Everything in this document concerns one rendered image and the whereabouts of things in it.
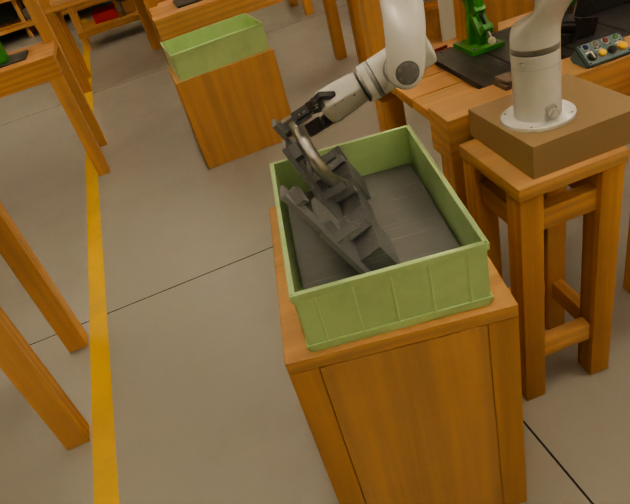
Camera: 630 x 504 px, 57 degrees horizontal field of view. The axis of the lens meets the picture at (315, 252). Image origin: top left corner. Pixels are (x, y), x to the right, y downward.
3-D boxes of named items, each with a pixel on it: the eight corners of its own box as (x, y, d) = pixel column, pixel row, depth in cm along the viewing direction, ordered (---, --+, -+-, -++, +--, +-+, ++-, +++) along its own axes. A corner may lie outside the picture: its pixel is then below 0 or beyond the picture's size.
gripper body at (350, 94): (364, 77, 133) (323, 104, 135) (353, 60, 123) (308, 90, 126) (379, 104, 131) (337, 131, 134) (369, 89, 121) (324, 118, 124)
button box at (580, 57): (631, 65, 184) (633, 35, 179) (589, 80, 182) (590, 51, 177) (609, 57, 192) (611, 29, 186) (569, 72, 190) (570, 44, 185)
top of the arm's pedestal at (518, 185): (629, 162, 152) (630, 148, 150) (519, 203, 149) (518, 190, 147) (554, 121, 178) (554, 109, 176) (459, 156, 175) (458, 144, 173)
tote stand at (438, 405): (527, 502, 170) (519, 304, 125) (354, 544, 173) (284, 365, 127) (455, 340, 225) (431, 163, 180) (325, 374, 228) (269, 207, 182)
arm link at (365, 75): (371, 69, 132) (359, 77, 132) (361, 54, 123) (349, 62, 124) (388, 100, 130) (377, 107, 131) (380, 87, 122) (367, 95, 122)
